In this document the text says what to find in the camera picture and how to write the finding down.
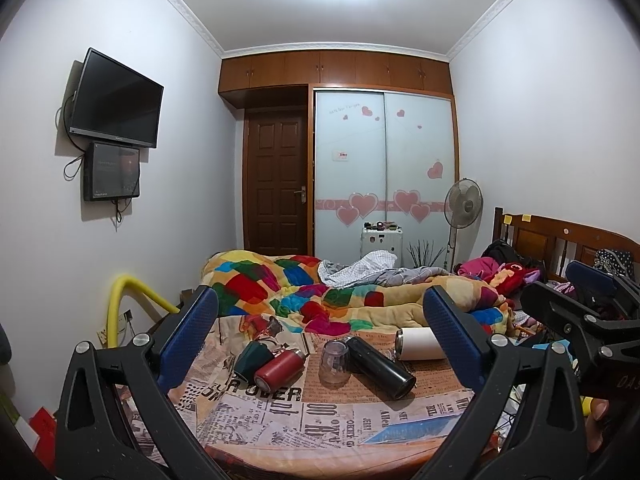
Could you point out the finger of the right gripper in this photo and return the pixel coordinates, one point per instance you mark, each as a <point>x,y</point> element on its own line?
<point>591,284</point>

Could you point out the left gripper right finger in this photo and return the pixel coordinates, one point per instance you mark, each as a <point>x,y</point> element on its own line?
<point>547,438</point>

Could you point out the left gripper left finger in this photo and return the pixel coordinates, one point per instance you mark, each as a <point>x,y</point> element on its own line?
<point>115,420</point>

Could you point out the red thermos bottle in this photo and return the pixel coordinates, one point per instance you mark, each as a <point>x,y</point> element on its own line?
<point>281,370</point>

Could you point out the dark green cup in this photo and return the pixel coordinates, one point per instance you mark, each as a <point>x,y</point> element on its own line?
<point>252,358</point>

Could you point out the clear plastic cup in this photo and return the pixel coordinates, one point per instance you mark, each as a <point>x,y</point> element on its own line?
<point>333,368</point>

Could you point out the wooden bed headboard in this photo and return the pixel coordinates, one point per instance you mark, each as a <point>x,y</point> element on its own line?
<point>558,242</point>

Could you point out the pink red clothes pile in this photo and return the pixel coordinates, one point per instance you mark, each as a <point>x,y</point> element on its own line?
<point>506,278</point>

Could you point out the white standing fan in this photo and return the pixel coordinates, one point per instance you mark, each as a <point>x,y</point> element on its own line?
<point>463,203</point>

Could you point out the white thermos bottle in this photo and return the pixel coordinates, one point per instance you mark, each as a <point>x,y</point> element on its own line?
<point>417,344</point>

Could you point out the black thermos bottle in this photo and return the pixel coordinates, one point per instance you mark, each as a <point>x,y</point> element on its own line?
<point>388,376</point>

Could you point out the newspaper print tablecloth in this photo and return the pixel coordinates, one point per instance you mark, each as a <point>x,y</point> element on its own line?
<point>309,429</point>

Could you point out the white small cabinet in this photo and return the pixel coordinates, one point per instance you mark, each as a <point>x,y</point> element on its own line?
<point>382,236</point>

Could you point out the grey white crumpled clothes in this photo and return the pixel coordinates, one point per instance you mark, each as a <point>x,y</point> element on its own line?
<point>376,268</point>

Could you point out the glass sliding wardrobe doors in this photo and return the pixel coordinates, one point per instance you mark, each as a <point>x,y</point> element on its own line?
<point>382,157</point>

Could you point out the colourful patchwork blanket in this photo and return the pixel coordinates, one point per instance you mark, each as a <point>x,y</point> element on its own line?
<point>289,288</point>

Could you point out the brown wooden door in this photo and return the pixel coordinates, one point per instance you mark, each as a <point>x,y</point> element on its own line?
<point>274,181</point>

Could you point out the brown overhead cabinets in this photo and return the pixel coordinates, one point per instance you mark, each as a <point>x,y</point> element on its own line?
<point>283,78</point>

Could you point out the yellow padded rail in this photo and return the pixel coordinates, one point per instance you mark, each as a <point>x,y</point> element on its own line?
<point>130,293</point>

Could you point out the small black wall monitor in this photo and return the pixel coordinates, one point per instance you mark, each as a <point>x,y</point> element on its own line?
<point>110,172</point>

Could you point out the wall mounted black television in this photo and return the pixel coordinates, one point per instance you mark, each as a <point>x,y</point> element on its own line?
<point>115,103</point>

